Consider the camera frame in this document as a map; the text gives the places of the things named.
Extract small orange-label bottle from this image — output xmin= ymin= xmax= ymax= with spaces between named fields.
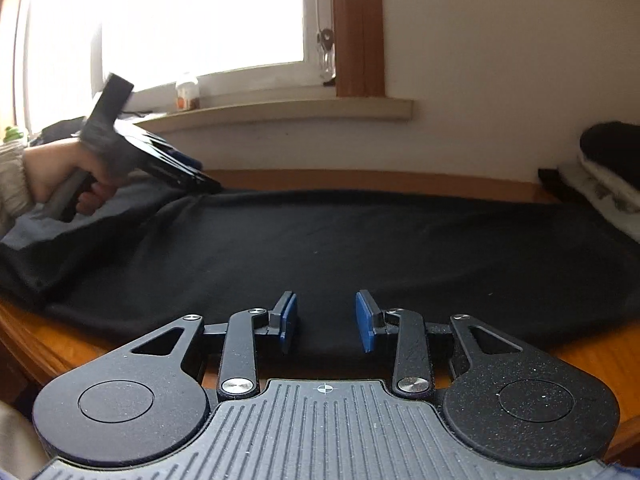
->
xmin=175 ymin=72 xmax=202 ymax=111

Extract black pants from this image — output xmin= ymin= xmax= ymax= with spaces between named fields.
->
xmin=537 ymin=167 xmax=581 ymax=202

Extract person's left forearm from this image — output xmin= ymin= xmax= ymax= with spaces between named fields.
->
xmin=0 ymin=145 xmax=32 ymax=233

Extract brown wooden window trim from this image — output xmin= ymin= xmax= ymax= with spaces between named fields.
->
xmin=332 ymin=0 xmax=387 ymax=98

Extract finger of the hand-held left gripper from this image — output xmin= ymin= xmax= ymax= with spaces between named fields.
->
xmin=170 ymin=157 xmax=224 ymax=194
xmin=159 ymin=141 xmax=202 ymax=169

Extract black fleece sweatshirt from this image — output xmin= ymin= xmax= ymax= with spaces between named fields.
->
xmin=0 ymin=180 xmax=640 ymax=361

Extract white window frame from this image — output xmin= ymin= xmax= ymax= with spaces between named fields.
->
xmin=0 ymin=0 xmax=336 ymax=111

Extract person's cream jacket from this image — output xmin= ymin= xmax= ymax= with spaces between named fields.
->
xmin=0 ymin=400 xmax=53 ymax=480

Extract metal window latch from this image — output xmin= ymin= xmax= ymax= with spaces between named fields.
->
xmin=316 ymin=26 xmax=337 ymax=87

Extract person's left hand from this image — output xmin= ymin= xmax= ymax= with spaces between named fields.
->
xmin=24 ymin=139 xmax=132 ymax=217

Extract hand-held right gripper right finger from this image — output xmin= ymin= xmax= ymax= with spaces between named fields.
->
xmin=355 ymin=290 xmax=522 ymax=403

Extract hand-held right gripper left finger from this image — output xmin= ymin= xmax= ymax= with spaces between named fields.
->
xmin=131 ymin=290 xmax=300 ymax=402

